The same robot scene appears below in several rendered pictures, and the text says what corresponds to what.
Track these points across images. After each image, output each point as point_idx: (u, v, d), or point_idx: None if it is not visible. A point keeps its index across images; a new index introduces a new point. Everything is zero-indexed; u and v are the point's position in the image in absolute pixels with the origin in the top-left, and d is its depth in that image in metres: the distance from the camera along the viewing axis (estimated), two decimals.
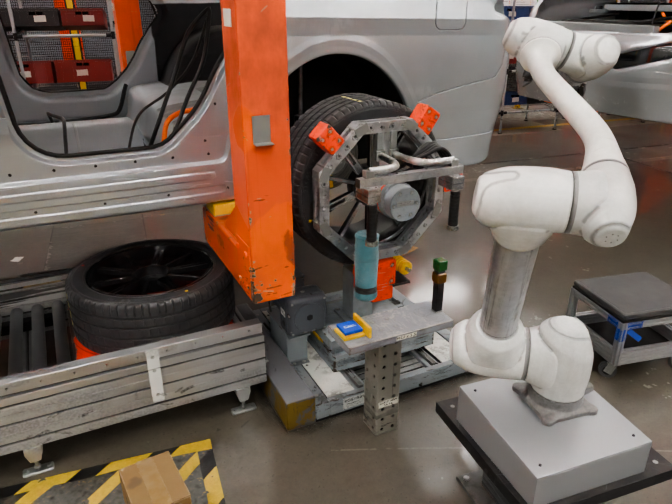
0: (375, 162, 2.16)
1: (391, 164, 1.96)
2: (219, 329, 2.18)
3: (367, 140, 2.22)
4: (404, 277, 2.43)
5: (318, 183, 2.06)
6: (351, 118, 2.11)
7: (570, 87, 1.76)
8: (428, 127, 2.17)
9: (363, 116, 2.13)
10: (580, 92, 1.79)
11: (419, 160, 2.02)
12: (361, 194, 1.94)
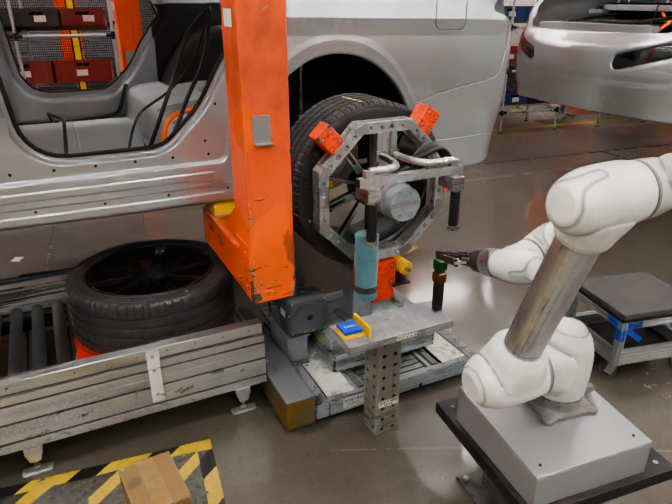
0: (375, 162, 2.16)
1: (391, 164, 1.96)
2: (219, 329, 2.18)
3: (367, 140, 2.22)
4: (404, 277, 2.43)
5: (318, 183, 2.06)
6: (351, 118, 2.11)
7: None
8: (428, 127, 2.17)
9: (363, 116, 2.13)
10: None
11: (419, 160, 2.02)
12: (361, 194, 1.94)
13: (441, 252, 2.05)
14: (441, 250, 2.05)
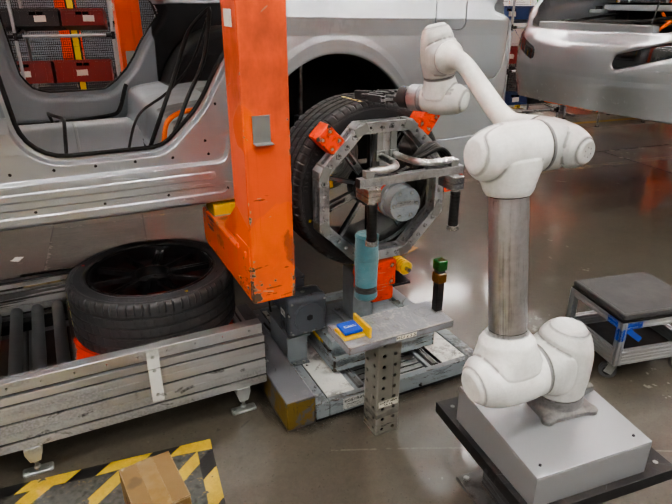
0: (375, 162, 2.16)
1: (391, 164, 1.96)
2: (219, 329, 2.18)
3: (367, 140, 2.22)
4: (404, 277, 2.43)
5: (318, 183, 2.06)
6: (351, 118, 2.11)
7: (385, 92, 2.05)
8: (428, 127, 2.17)
9: (363, 116, 2.13)
10: (374, 94, 2.07)
11: (419, 160, 2.02)
12: (361, 194, 1.94)
13: (358, 97, 2.15)
14: (358, 98, 2.15)
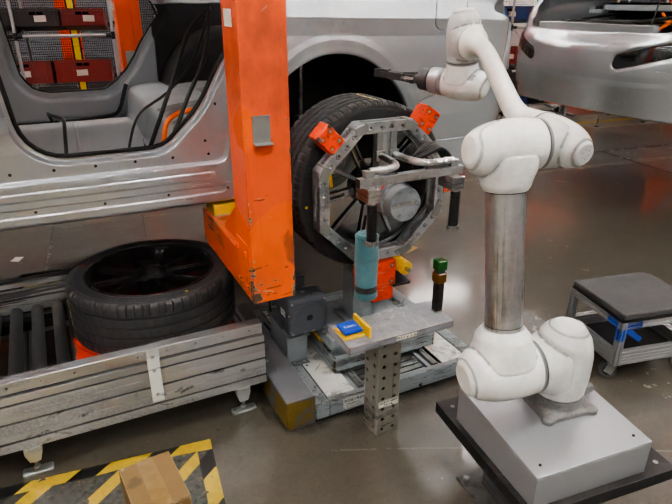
0: (375, 162, 2.16)
1: (391, 164, 1.96)
2: (219, 329, 2.18)
3: None
4: (404, 277, 2.43)
5: (318, 183, 2.06)
6: (364, 113, 2.13)
7: (406, 72, 2.06)
8: (428, 127, 2.17)
9: (376, 113, 2.15)
10: (394, 72, 2.07)
11: (419, 160, 2.02)
12: (361, 194, 1.94)
13: (377, 75, 2.15)
14: (377, 76, 2.15)
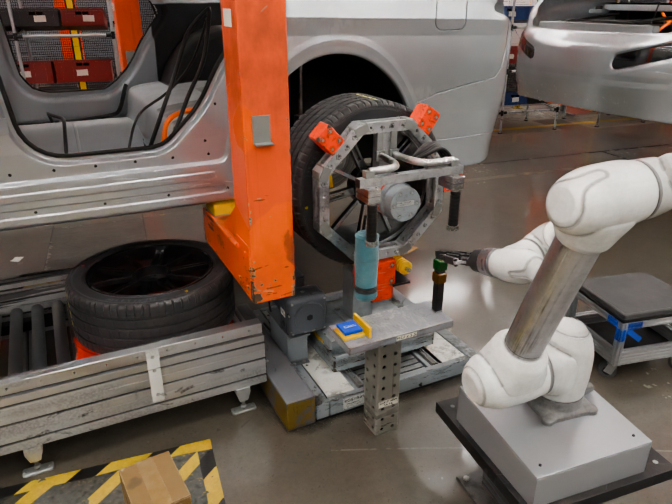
0: (375, 162, 2.16)
1: (391, 164, 1.96)
2: (219, 329, 2.18)
3: None
4: (404, 277, 2.43)
5: (318, 183, 2.06)
6: (364, 113, 2.13)
7: None
8: (428, 127, 2.17)
9: (376, 113, 2.15)
10: None
11: (419, 160, 2.02)
12: (361, 194, 1.94)
13: (441, 251, 2.05)
14: (441, 250, 2.05)
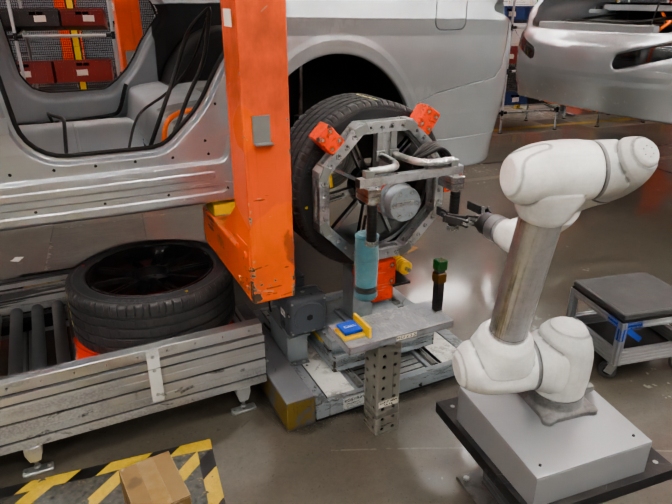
0: (375, 162, 2.16)
1: (391, 164, 1.96)
2: (219, 329, 2.18)
3: None
4: (404, 277, 2.43)
5: (318, 183, 2.06)
6: (364, 113, 2.13)
7: (468, 215, 1.98)
8: (428, 127, 2.17)
9: (376, 113, 2.15)
10: (452, 216, 1.99)
11: (419, 160, 2.02)
12: (361, 194, 1.94)
13: (439, 213, 2.07)
14: (438, 214, 2.07)
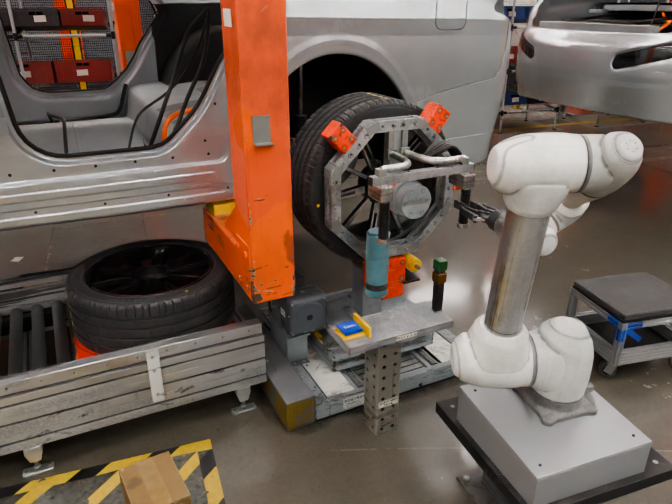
0: (386, 160, 2.19)
1: (403, 162, 1.98)
2: (219, 329, 2.18)
3: None
4: (414, 274, 2.45)
5: (330, 181, 2.08)
6: (376, 112, 2.15)
7: (480, 211, 2.01)
8: (438, 126, 2.20)
9: (387, 112, 2.17)
10: (468, 210, 2.04)
11: (430, 158, 2.04)
12: (373, 192, 1.96)
13: (456, 206, 2.13)
14: (456, 207, 2.13)
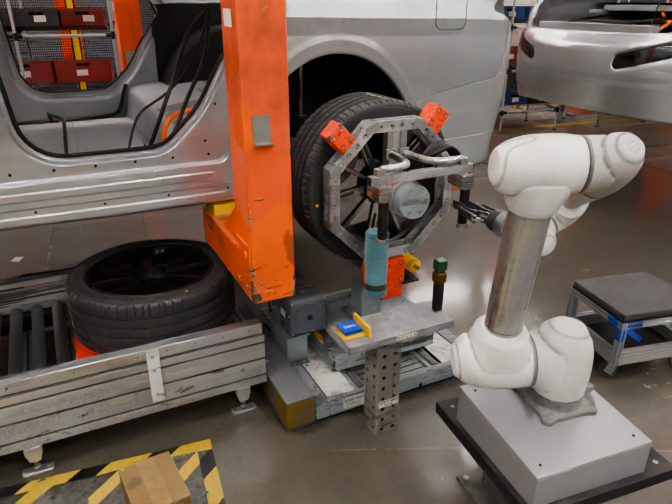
0: (385, 160, 2.19)
1: (402, 162, 1.98)
2: (219, 329, 2.18)
3: None
4: (413, 275, 2.45)
5: (329, 181, 2.08)
6: (375, 112, 2.15)
7: (479, 211, 2.01)
8: (437, 126, 2.19)
9: (386, 112, 2.17)
10: (466, 210, 2.04)
11: (429, 158, 2.04)
12: (372, 192, 1.96)
13: (455, 207, 2.13)
14: (455, 208, 2.13)
